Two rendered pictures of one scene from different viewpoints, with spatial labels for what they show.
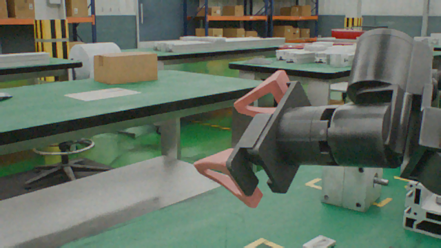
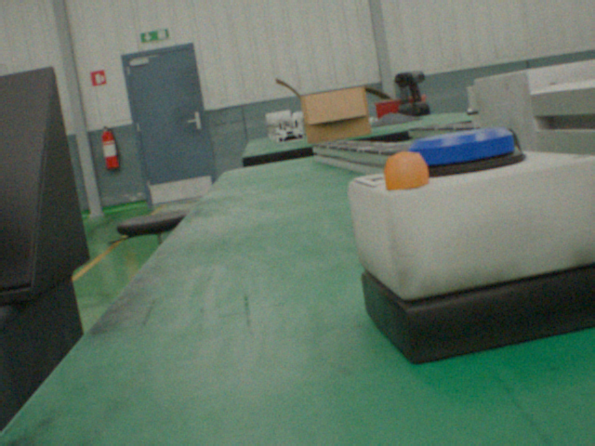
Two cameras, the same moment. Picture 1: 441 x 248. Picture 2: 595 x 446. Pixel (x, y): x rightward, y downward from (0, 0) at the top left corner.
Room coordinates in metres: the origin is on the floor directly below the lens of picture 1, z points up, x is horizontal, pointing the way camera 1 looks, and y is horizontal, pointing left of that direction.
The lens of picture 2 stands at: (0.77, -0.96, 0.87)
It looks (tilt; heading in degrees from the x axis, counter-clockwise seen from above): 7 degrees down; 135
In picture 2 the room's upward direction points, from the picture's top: 9 degrees counter-clockwise
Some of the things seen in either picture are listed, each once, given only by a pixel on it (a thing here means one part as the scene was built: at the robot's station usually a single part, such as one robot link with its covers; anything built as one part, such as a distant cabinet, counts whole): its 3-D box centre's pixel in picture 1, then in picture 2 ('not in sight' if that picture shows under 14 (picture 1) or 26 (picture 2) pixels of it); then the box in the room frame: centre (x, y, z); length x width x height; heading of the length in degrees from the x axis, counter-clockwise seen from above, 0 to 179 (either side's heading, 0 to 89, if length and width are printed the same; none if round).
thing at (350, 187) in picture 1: (357, 178); not in sight; (0.86, -0.28, 0.83); 0.11 x 0.10 x 0.10; 54
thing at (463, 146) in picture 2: not in sight; (462, 157); (0.59, -0.69, 0.84); 0.04 x 0.04 x 0.02
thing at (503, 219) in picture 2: not in sight; (495, 237); (0.60, -0.68, 0.81); 0.10 x 0.08 x 0.06; 50
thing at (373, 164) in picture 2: not in sight; (376, 160); (0.06, -0.08, 0.79); 0.96 x 0.04 x 0.03; 140
